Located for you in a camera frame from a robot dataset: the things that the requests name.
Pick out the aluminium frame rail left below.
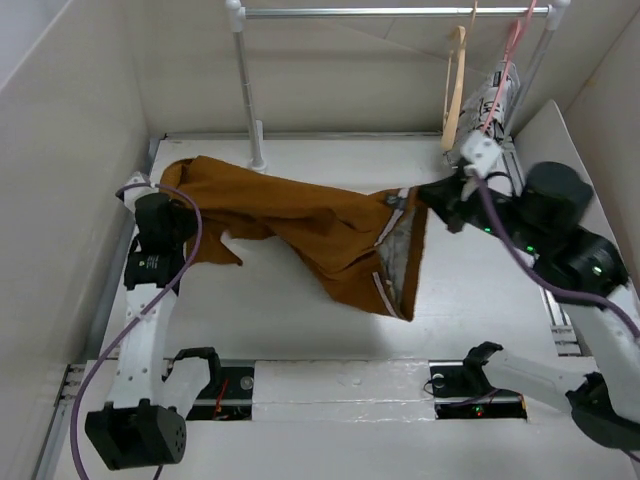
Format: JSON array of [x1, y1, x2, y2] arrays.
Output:
[[20, 135, 163, 479]]

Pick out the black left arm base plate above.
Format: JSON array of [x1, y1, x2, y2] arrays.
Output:
[[158, 357, 254, 424]]

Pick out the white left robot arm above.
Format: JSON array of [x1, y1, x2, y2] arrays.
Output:
[[84, 184, 223, 471]]

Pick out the aluminium frame rail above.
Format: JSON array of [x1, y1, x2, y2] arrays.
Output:
[[20, 135, 163, 479], [502, 143, 592, 358]]

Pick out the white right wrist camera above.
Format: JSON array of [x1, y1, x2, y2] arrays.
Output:
[[460, 130, 502, 201]]

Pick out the white black printed garment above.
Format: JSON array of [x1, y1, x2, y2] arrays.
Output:
[[444, 61, 520, 167]]

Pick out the pink hanger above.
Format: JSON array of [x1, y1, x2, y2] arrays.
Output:
[[472, 0, 537, 142]]

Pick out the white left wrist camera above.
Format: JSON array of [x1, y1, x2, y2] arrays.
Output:
[[115, 172, 158, 213]]

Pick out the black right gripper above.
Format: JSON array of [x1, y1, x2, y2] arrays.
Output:
[[415, 167, 546, 254]]

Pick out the beige wooden hanger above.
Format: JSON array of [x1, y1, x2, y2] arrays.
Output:
[[440, 1, 478, 152]]

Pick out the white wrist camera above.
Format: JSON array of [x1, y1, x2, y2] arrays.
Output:
[[460, 130, 502, 201], [115, 172, 158, 213]]

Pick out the brown trousers with striped trim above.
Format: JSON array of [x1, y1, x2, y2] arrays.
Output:
[[161, 156, 429, 321]]

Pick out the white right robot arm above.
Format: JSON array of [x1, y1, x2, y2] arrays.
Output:
[[418, 162, 639, 456]]

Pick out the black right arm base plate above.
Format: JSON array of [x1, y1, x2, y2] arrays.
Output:
[[423, 360, 528, 420]]

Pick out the aluminium frame rail right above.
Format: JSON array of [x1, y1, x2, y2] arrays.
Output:
[[502, 143, 592, 358]]

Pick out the white metal clothes rack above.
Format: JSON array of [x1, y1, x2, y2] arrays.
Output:
[[225, 0, 571, 173]]

